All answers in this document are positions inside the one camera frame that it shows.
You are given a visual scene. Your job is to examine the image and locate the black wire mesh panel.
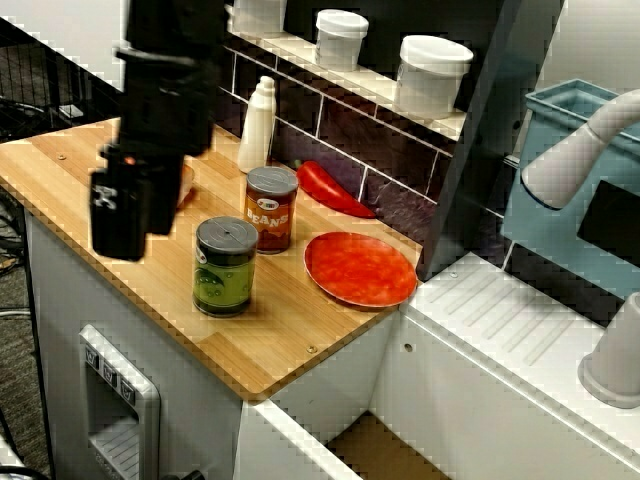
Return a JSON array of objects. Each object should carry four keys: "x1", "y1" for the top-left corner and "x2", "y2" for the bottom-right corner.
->
[{"x1": 0, "y1": 17, "x2": 151, "y2": 132}]

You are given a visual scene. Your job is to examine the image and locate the orange red plate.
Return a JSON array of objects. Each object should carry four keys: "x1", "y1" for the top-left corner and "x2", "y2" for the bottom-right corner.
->
[{"x1": 303, "y1": 231, "x2": 419, "y2": 307}]

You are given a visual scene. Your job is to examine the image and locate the salmon sushi toy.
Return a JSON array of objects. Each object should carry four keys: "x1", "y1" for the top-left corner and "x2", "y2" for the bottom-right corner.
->
[{"x1": 177, "y1": 163, "x2": 197, "y2": 209}]

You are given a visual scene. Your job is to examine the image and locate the white lidded plastic jar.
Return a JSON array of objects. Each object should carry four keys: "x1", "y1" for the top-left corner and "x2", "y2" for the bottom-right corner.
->
[
  {"x1": 393, "y1": 34, "x2": 474, "y2": 120},
  {"x1": 314, "y1": 8, "x2": 370, "y2": 72},
  {"x1": 232, "y1": 0, "x2": 289, "y2": 39}
]

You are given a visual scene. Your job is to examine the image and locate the black rectangular block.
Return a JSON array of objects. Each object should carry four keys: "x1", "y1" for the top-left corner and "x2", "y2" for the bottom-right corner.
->
[{"x1": 577, "y1": 178, "x2": 640, "y2": 257}]

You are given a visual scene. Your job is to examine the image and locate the white detergent bottle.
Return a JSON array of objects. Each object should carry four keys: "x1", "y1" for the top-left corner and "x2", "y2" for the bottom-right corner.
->
[{"x1": 237, "y1": 75, "x2": 278, "y2": 175}]

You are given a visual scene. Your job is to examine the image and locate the grey toy faucet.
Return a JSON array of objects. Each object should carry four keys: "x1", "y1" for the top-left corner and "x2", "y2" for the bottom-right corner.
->
[{"x1": 519, "y1": 88, "x2": 640, "y2": 409}]

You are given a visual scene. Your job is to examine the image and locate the red toy pepper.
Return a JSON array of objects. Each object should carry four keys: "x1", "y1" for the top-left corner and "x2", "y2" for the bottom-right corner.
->
[{"x1": 294, "y1": 159, "x2": 377, "y2": 220}]

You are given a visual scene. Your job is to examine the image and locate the blue plastic bin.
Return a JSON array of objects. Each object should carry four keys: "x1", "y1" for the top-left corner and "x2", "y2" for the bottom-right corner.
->
[{"x1": 499, "y1": 78, "x2": 640, "y2": 301}]

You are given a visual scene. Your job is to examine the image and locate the brown beans can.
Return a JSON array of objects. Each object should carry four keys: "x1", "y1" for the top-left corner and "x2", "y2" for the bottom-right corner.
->
[{"x1": 244, "y1": 166, "x2": 300, "y2": 255}]

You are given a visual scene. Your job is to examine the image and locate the grey dispenser panel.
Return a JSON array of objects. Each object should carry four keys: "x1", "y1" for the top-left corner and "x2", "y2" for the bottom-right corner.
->
[{"x1": 78, "y1": 323, "x2": 163, "y2": 480}]

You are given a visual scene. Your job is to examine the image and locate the white sink unit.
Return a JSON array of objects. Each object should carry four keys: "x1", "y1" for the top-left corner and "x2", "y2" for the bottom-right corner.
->
[{"x1": 238, "y1": 252, "x2": 640, "y2": 480}]

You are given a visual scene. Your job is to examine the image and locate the white cabinet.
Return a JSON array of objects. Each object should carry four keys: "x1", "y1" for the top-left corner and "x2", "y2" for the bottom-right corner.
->
[{"x1": 23, "y1": 202, "x2": 401, "y2": 480}]

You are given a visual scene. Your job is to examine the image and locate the green peas can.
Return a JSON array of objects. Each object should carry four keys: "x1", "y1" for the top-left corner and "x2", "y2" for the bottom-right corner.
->
[{"x1": 193, "y1": 215, "x2": 260, "y2": 317}]

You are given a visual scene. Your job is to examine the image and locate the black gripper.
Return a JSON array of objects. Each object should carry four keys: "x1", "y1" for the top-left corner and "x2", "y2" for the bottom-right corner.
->
[{"x1": 89, "y1": 47, "x2": 222, "y2": 262}]

